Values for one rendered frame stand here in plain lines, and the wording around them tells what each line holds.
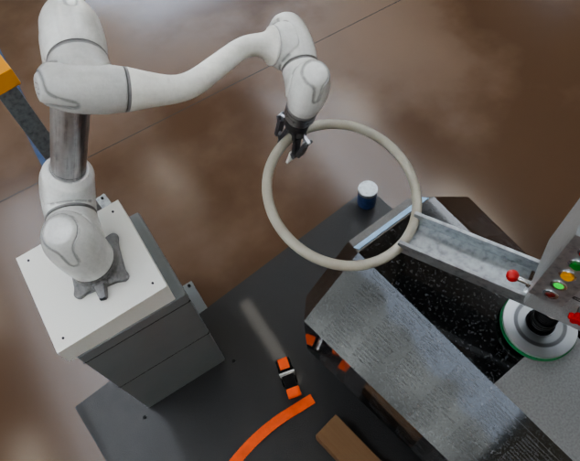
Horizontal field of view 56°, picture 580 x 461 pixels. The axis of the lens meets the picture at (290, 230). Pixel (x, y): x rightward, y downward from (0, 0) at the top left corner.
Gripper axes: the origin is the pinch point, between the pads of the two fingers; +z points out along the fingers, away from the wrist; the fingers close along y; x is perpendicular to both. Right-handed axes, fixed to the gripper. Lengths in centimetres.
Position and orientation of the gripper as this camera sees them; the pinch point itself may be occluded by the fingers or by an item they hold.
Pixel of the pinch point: (286, 151)
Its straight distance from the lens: 174.9
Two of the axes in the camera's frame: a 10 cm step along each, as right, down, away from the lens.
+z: -1.8, 3.5, 9.2
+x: 7.1, -6.0, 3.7
